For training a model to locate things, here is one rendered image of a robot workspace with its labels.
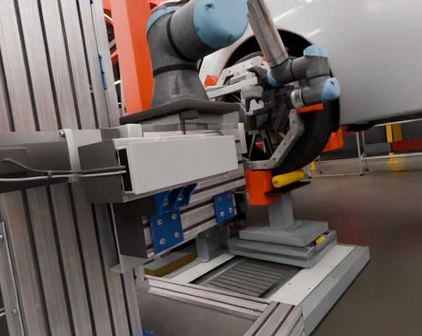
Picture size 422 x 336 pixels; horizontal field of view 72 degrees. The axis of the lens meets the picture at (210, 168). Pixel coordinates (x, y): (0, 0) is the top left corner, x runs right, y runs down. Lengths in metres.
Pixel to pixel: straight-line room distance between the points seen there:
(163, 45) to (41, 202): 0.43
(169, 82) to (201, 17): 0.16
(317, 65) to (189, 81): 0.51
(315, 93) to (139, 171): 0.79
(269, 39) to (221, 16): 0.48
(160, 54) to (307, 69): 0.55
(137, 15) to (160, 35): 1.08
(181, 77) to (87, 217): 0.39
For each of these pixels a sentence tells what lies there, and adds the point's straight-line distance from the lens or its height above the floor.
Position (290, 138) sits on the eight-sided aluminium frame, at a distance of 1.39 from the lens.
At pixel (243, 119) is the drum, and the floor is 0.83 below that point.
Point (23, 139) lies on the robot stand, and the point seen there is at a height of 0.76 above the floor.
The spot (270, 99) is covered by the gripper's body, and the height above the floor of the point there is 0.87.
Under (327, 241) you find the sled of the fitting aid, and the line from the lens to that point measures 1.72.
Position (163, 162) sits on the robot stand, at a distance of 0.43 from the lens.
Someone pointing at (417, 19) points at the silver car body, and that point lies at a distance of 1.51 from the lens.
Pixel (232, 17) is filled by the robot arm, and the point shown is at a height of 0.97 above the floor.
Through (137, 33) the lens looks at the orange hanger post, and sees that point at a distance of 1.78.
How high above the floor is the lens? 0.70
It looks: 3 degrees down
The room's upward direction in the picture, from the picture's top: 8 degrees counter-clockwise
